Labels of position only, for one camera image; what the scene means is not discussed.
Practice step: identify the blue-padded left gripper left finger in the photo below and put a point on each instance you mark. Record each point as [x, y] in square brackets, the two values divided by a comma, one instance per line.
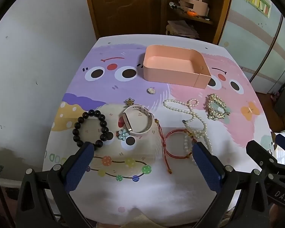
[77, 164]

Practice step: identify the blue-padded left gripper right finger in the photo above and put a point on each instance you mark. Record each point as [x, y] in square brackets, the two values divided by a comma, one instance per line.
[209, 166]

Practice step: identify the gold pearl hair comb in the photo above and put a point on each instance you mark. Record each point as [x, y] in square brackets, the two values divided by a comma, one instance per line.
[216, 108]

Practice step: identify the blue flower rhinestone brooch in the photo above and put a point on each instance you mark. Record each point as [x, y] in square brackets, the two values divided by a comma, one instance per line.
[122, 134]

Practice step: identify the white smart watch band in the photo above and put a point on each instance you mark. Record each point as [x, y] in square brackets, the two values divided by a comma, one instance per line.
[138, 120]

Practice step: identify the gold flower pin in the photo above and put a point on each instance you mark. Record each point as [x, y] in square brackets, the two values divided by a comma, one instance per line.
[129, 102]

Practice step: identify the cartoon monster table mat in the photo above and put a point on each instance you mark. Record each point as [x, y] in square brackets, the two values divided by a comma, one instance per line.
[154, 174]

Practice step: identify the pink plastic tray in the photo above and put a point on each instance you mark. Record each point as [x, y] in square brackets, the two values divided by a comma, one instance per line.
[174, 65]

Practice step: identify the pastel sliding wardrobe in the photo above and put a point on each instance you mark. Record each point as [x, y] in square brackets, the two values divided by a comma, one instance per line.
[257, 44]

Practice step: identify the stack of folded cloths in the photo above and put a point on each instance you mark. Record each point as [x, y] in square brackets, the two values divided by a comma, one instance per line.
[182, 29]

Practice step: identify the brown wooden shelf cabinet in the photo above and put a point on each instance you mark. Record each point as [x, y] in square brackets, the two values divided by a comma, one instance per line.
[207, 18]

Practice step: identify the brown wooden door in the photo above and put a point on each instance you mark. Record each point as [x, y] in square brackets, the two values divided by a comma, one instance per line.
[125, 17]

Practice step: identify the pink storage organizer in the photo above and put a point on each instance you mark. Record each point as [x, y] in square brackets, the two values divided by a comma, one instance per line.
[198, 6]

